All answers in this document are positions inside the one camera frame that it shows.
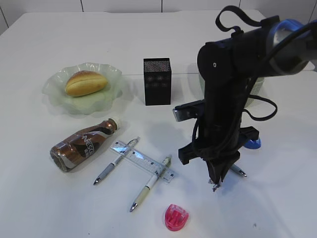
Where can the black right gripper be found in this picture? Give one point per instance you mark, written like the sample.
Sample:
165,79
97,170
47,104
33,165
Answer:
217,136

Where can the brown coffee drink bottle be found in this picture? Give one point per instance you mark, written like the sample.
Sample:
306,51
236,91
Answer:
82,144

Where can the sugared bread roll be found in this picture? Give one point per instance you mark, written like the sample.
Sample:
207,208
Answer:
84,83

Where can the small dark paper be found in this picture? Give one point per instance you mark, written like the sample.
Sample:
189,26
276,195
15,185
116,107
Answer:
215,186

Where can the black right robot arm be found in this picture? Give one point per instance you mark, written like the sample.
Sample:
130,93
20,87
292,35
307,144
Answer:
230,68

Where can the blue grey pen right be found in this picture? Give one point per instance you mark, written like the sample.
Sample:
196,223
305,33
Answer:
238,170

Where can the blue pencil sharpener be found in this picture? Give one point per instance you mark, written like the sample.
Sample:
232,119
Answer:
253,144

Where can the cream grip pen middle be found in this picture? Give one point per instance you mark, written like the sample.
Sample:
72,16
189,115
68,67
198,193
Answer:
151,182

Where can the pink pencil sharpener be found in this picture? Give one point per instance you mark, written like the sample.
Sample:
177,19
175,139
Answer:
175,217

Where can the grey grip pen left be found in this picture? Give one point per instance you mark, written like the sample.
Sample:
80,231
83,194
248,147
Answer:
114,162

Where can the green plastic woven basket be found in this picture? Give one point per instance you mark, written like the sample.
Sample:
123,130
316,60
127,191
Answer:
255,90

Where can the black mesh pen holder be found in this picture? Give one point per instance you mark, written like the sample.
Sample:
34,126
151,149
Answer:
157,81

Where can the green wavy glass plate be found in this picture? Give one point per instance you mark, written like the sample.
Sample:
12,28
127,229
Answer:
102,100

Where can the clear plastic ruler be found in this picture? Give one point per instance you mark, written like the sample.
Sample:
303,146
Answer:
146,163

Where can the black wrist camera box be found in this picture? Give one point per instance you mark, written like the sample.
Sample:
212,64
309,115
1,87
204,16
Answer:
192,110

